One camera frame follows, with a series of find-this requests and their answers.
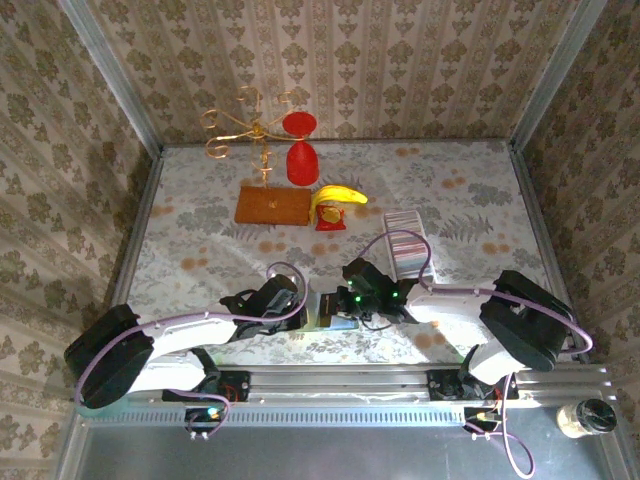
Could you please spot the pale green card holder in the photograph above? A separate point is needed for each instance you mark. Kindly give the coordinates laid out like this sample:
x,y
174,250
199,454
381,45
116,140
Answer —
x,y
312,320

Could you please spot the black VIP credit card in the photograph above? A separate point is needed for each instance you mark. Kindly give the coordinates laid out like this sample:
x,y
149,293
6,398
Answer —
x,y
327,312

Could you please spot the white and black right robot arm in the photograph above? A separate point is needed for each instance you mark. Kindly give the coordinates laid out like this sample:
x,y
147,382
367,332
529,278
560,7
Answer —
x,y
450,310

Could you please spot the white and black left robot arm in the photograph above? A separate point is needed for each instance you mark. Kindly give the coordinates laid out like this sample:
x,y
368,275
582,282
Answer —
x,y
190,327

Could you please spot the white tray of striped cards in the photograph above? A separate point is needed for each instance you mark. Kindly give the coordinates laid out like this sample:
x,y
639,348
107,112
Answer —
x,y
407,240

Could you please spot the red snack bag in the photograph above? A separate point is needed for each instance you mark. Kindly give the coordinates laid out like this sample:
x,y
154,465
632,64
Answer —
x,y
330,217

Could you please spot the yellow banana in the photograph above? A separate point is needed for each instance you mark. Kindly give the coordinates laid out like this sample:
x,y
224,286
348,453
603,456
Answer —
x,y
340,193

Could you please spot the red hourglass goblet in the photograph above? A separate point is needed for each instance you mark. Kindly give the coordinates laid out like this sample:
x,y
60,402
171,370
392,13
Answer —
x,y
301,167

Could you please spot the floral patterned tablecloth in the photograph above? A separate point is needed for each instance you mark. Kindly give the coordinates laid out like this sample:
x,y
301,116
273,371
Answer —
x,y
450,165

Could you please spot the glass jar black lid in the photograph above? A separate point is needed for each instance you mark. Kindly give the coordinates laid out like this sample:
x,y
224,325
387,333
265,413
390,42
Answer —
x,y
587,417

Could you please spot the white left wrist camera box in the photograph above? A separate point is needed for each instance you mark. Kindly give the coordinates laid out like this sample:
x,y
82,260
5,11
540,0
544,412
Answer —
x,y
303,287

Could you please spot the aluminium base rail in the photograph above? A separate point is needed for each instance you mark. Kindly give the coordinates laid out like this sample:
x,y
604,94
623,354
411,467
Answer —
x,y
340,382

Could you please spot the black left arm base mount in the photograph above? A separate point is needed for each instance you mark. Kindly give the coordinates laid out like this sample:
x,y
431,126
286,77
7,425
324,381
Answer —
x,y
235,387

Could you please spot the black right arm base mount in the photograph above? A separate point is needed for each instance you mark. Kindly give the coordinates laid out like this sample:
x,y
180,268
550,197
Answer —
x,y
442,385

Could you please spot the aluminium table side rail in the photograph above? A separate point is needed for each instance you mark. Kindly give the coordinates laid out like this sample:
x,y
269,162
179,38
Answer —
x,y
525,190
147,200

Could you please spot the aluminium frame post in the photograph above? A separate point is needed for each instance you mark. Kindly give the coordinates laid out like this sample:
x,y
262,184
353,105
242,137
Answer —
x,y
115,80
555,75

